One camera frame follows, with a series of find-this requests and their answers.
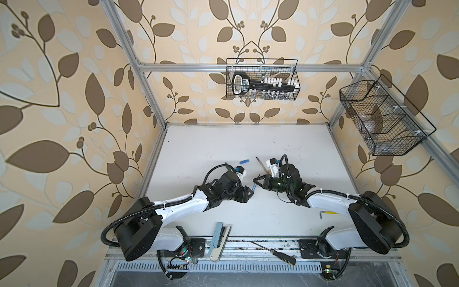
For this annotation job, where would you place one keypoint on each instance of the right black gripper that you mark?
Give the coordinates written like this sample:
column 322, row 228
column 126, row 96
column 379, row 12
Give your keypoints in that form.
column 267, row 179

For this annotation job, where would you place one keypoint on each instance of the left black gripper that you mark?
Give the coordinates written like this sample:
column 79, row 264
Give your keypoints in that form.
column 244, row 195

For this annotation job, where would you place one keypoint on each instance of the blue pen cap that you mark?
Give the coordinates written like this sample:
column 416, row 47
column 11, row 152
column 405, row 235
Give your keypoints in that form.
column 244, row 161

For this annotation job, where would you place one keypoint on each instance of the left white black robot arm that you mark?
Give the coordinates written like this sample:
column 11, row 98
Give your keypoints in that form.
column 144, row 226

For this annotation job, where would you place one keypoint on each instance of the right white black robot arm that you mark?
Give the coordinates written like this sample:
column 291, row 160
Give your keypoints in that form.
column 374, row 225

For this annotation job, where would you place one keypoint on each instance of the tan pen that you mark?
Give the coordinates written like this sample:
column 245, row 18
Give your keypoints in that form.
column 262, row 165

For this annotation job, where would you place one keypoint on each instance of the light blue stapler tool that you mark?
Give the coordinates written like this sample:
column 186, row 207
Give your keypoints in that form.
column 219, row 239

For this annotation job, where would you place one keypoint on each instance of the yellow hex key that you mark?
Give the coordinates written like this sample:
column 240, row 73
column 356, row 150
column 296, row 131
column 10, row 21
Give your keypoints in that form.
column 322, row 213

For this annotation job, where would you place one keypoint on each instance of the black socket tool set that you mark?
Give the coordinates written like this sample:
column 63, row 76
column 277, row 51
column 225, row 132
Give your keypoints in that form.
column 242, row 84

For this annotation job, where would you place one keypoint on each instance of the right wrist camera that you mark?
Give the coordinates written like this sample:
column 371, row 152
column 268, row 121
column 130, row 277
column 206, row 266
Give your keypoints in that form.
column 273, row 165

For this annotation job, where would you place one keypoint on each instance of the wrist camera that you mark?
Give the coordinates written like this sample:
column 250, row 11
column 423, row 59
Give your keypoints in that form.
column 273, row 165
column 240, row 172

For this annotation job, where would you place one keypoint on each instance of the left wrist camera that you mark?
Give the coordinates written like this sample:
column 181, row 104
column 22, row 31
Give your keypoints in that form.
column 240, row 172

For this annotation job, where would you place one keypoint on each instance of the black handled screwdriver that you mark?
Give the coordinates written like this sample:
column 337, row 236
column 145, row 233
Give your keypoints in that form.
column 280, row 255

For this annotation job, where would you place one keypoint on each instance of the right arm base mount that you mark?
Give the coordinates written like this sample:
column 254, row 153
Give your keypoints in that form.
column 320, row 248

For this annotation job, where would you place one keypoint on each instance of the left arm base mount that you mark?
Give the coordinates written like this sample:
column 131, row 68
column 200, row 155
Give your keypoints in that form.
column 176, row 264

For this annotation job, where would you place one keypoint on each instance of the center black wire basket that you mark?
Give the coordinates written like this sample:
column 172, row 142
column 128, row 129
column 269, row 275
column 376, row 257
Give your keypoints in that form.
column 263, row 67

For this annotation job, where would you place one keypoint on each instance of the black wire basket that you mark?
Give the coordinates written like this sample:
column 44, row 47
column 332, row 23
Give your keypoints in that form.
column 389, row 122
column 263, row 67

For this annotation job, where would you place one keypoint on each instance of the right black wire basket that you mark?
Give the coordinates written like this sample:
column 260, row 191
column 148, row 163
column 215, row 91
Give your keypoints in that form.
column 389, row 122

